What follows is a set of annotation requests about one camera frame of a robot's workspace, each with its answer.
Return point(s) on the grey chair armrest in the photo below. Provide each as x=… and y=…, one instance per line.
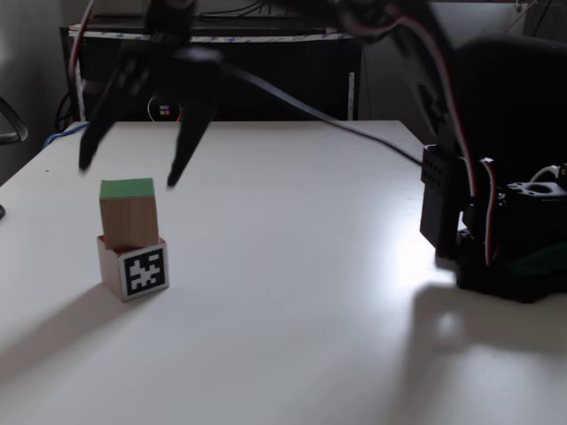
x=15, y=126

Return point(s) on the wooden cube with red top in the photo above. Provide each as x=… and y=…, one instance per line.
x=144, y=272

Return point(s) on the green table clamp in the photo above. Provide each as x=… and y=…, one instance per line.
x=538, y=261

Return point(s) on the white vertical strip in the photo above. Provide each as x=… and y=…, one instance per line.
x=351, y=95

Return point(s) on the wooden cube with green top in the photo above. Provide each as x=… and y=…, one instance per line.
x=128, y=212

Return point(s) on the black office chair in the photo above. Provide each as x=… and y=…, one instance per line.
x=509, y=88

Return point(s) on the black shelf cabinet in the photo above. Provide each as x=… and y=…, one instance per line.
x=274, y=75

